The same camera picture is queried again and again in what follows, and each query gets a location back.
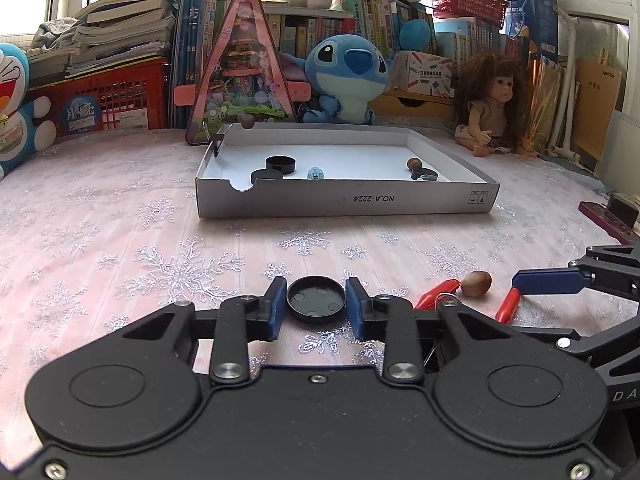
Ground row of white blue books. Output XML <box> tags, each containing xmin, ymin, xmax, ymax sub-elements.
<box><xmin>435</xmin><ymin>17</ymin><xmax>531</xmax><ymax>61</ymax></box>

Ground blue upright books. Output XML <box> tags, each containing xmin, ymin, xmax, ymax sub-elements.
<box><xmin>170</xmin><ymin>0</ymin><xmax>216</xmax><ymax>128</ymax></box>

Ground red cone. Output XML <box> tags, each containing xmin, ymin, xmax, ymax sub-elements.
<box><xmin>494</xmin><ymin>287</ymin><xmax>522</xmax><ymax>322</ymax></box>
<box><xmin>414</xmin><ymin>278</ymin><xmax>461</xmax><ymax>311</ymax></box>

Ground pink snowflake tablecloth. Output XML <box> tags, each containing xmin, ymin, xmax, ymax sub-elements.
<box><xmin>0</xmin><ymin>117</ymin><xmax>640</xmax><ymax>386</ymax></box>

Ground wooden drawer box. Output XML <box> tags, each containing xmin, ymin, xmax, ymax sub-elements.
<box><xmin>370</xmin><ymin>90</ymin><xmax>458</xmax><ymax>121</ymax></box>

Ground blue alien plush toy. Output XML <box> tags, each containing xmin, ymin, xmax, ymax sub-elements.
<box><xmin>280</xmin><ymin>34</ymin><xmax>398</xmax><ymax>126</ymax></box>

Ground stack of books and papers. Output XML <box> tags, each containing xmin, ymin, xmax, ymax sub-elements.
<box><xmin>27</xmin><ymin>0</ymin><xmax>181</xmax><ymax>78</ymax></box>

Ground blue round tag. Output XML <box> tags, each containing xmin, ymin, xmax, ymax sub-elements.
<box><xmin>62</xmin><ymin>96</ymin><xmax>103</xmax><ymax>133</ymax></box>

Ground small black block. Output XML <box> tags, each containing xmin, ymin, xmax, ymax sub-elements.
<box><xmin>607</xmin><ymin>192</ymin><xmax>640</xmax><ymax>221</ymax></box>

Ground brown cardboard envelope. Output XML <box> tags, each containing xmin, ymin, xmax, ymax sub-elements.
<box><xmin>575</xmin><ymin>57</ymin><xmax>623</xmax><ymax>161</ymax></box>

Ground pink triangular toy house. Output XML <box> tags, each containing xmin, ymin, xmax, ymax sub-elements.
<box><xmin>175</xmin><ymin>0</ymin><xmax>313</xmax><ymax>147</ymax></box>

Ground brown haired doll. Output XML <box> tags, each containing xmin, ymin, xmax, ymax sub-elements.
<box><xmin>454</xmin><ymin>55</ymin><xmax>538</xmax><ymax>158</ymax></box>

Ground golden foil books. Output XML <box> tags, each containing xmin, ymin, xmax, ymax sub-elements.
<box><xmin>525</xmin><ymin>52</ymin><xmax>563</xmax><ymax>153</ymax></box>

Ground dark red flat case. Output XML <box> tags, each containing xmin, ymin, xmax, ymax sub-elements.
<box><xmin>579</xmin><ymin>201</ymin><xmax>640</xmax><ymax>246</ymax></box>

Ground blue carton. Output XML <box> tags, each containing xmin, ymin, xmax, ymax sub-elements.
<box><xmin>502</xmin><ymin>0</ymin><xmax>561</xmax><ymax>53</ymax></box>

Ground large red plastic basket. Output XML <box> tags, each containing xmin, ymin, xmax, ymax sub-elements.
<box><xmin>25</xmin><ymin>57</ymin><xmax>171</xmax><ymax>138</ymax></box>

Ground white plastic pipes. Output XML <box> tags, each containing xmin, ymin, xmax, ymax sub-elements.
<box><xmin>547</xmin><ymin>7</ymin><xmax>583</xmax><ymax>166</ymax></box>

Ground row of colourful upright books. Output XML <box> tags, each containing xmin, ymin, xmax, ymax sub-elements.
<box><xmin>212</xmin><ymin>0</ymin><xmax>436</xmax><ymax>61</ymax></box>

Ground blue cat plush toy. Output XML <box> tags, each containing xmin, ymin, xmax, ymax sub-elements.
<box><xmin>0</xmin><ymin>42</ymin><xmax>58</xmax><ymax>181</ymax></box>

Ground small red plastic basket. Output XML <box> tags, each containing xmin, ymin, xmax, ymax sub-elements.
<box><xmin>429</xmin><ymin>0</ymin><xmax>511</xmax><ymax>28</ymax></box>

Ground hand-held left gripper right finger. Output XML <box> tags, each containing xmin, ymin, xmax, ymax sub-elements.
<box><xmin>345</xmin><ymin>276</ymin><xmax>526</xmax><ymax>386</ymax></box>

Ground white printed carton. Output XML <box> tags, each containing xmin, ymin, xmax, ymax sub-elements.
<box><xmin>400</xmin><ymin>50</ymin><xmax>456</xmax><ymax>98</ymax></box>

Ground small black binder clip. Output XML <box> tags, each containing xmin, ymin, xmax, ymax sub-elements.
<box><xmin>207</xmin><ymin>120</ymin><xmax>227</xmax><ymax>157</ymax></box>

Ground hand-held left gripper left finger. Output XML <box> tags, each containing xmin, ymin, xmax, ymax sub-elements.
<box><xmin>107</xmin><ymin>276</ymin><xmax>289</xmax><ymax>386</ymax></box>

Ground white cardboard box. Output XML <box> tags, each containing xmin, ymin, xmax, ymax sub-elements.
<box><xmin>195</xmin><ymin>122</ymin><xmax>501</xmax><ymax>219</ymax></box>

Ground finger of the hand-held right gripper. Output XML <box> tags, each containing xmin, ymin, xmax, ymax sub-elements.
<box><xmin>512</xmin><ymin>242</ymin><xmax>640</xmax><ymax>301</ymax></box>
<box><xmin>505</xmin><ymin>310</ymin><xmax>640</xmax><ymax>368</ymax></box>

